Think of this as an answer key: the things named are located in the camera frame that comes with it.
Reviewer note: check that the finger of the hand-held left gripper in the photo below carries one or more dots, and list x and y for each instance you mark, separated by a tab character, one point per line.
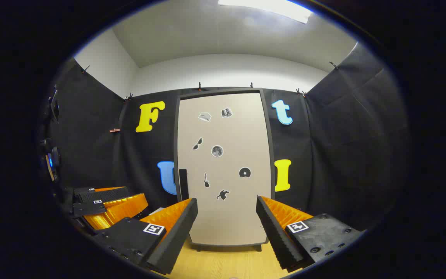
103	195
118	211

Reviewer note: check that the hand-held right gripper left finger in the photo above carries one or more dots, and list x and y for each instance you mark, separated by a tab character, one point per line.
176	236

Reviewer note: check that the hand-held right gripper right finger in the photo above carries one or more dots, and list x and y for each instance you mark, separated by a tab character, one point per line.
275	232

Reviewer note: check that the beige cabinet door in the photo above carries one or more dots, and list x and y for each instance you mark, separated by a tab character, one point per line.
230	217

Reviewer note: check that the black backdrop cloth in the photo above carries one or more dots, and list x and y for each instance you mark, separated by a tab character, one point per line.
343	155

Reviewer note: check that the long ceiling light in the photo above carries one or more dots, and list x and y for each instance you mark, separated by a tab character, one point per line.
269	7

